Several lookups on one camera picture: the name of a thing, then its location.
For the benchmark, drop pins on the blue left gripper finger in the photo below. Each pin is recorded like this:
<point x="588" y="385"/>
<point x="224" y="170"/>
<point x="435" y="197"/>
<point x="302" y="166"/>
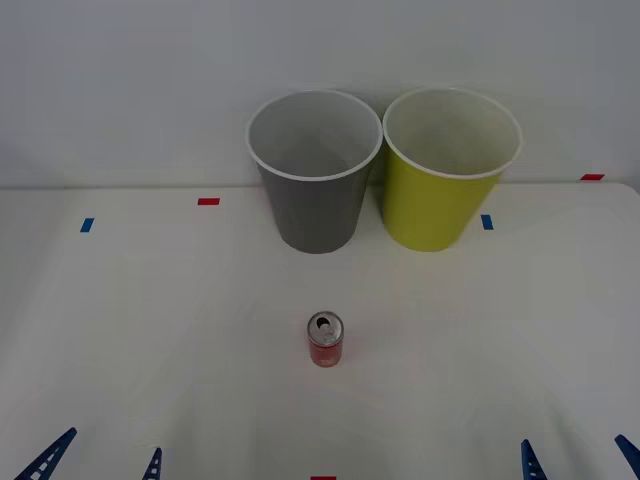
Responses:
<point x="154" y="467"/>
<point x="47" y="457"/>

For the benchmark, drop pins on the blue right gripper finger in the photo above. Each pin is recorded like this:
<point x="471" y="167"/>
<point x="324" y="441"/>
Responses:
<point x="531" y="465"/>
<point x="631" y="450"/>

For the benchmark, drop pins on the red drink can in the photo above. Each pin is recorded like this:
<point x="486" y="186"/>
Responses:
<point x="325" y="350"/>

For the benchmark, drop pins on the yellow-green plastic waste bin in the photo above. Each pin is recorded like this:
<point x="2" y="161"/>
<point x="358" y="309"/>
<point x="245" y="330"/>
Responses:
<point x="430" y="210"/>

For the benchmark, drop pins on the grey plastic waste bin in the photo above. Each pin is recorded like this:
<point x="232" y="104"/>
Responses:
<point x="315" y="215"/>

